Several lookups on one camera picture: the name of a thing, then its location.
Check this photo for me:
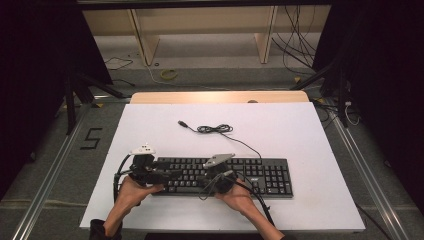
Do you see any left hand-held gripper cable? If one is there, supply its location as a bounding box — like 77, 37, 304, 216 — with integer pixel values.
112, 153, 134, 203

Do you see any yellow tape roll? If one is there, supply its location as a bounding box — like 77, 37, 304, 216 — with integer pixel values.
159, 68, 179, 81

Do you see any black curtain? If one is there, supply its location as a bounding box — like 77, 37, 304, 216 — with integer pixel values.
313, 0, 424, 214
0, 0, 113, 201

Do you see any wooden table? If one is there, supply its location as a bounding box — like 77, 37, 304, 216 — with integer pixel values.
129, 90, 310, 105

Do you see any black keyboard cable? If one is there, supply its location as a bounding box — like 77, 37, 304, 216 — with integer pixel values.
177, 119, 263, 160

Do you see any person's left hand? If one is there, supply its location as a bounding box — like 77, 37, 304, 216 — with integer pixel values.
114, 175, 165, 218

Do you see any white foam board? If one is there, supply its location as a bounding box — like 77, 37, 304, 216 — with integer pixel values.
79, 101, 367, 233

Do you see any person's dark sleeve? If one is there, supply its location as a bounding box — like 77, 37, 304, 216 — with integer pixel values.
89, 218, 123, 240

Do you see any black tripod stand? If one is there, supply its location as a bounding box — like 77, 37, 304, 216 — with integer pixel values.
63, 71, 132, 136
289, 59, 351, 128

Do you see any black keyboard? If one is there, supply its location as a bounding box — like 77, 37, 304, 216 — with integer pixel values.
153, 157, 294, 199

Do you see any person's right hand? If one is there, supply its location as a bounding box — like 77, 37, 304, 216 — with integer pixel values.
214, 179, 256, 214

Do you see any thin black floor cable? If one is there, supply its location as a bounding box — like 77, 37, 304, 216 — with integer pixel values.
103, 56, 134, 72

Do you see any bundle of black cables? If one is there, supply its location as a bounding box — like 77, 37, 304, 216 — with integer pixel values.
271, 4, 318, 76

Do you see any light wooden bench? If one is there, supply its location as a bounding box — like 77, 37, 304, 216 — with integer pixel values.
81, 4, 331, 67

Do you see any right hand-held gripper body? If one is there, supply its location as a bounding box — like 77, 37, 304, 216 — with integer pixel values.
203, 153, 236, 195

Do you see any aluminium floor rail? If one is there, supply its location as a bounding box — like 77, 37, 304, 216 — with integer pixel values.
11, 103, 93, 240
328, 106, 410, 240

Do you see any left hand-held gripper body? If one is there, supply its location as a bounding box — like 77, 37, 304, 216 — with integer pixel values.
128, 143, 170, 187

